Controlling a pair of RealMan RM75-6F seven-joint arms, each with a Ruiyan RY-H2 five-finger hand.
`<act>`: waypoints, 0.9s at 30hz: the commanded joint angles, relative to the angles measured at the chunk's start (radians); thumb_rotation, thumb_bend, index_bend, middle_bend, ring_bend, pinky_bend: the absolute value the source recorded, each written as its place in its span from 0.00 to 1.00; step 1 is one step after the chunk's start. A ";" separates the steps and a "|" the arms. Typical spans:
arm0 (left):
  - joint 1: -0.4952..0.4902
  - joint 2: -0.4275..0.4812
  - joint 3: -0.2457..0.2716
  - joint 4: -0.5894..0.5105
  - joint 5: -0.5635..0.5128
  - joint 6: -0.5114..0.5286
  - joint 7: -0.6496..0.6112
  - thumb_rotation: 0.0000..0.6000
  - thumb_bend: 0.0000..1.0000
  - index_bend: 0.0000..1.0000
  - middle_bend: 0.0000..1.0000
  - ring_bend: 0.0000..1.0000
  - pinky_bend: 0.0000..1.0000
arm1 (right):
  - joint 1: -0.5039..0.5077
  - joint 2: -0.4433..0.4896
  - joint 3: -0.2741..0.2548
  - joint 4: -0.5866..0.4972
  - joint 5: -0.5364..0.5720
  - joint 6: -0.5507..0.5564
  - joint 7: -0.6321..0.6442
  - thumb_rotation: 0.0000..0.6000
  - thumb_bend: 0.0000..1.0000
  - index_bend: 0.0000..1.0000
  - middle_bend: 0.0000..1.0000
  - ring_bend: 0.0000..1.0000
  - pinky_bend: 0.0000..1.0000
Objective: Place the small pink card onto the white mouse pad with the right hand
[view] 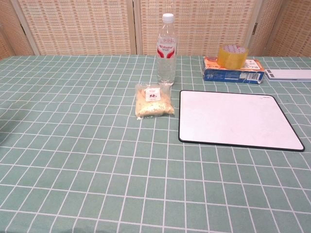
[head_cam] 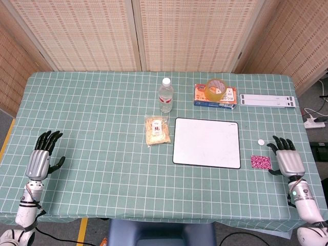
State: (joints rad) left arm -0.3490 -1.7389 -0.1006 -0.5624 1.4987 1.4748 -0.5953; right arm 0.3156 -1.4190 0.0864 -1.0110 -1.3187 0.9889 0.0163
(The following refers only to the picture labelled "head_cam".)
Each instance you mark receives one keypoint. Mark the bamboo folding screen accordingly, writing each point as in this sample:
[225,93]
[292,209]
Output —
[164,36]

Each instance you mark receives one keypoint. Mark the black box on floor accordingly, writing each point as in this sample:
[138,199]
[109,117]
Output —
[319,151]

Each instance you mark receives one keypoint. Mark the bag of beige snack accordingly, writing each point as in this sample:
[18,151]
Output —
[156,132]

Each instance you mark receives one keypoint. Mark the white folded stand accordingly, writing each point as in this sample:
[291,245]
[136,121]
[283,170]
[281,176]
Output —
[268,100]

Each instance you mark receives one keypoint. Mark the yellow packing tape roll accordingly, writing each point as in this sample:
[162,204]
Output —
[215,89]

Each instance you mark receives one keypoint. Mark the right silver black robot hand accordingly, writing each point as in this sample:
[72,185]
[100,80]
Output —
[290,160]

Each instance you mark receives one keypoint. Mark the clear plastic water bottle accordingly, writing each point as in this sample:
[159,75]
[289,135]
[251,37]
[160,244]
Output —
[165,96]

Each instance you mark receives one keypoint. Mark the orange blue tissue pack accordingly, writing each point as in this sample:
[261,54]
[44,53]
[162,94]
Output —
[215,98]

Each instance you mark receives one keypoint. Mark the green checkered tablecloth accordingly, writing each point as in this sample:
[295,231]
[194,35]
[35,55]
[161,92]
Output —
[128,153]

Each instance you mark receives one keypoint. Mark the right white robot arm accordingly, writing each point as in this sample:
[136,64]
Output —
[308,210]

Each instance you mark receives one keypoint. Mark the white magnetic board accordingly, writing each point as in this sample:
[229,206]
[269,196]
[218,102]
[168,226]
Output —
[206,143]

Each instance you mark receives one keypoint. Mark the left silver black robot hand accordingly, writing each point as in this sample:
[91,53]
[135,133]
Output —
[38,161]

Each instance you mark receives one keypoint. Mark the white power strip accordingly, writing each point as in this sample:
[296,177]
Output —
[314,124]

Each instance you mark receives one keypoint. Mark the small white cap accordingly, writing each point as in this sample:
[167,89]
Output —
[261,142]

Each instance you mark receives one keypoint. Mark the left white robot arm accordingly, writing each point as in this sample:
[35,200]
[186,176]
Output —
[24,210]

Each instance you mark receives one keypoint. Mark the blue chair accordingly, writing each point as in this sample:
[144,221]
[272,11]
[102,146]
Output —
[161,233]

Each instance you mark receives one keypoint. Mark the pink patterned packet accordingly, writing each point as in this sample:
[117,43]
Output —
[261,162]

